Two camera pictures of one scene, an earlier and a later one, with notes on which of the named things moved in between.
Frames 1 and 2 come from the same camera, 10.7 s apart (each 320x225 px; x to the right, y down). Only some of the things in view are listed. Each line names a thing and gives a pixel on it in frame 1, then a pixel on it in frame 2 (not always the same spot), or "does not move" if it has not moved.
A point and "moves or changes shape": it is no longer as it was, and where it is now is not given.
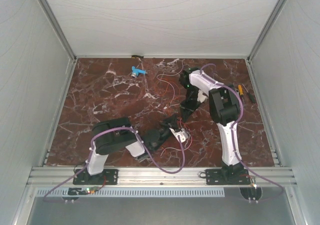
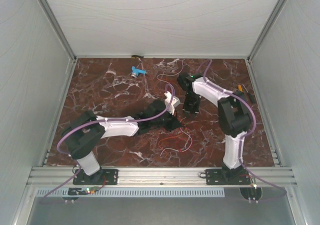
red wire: x=177 y=148 moves or changes shape
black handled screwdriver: x=251 y=97 does not move
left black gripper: x=171 y=122 -> x=174 y=124
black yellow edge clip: x=137 y=56 does not move
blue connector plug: x=135 y=72 does not move
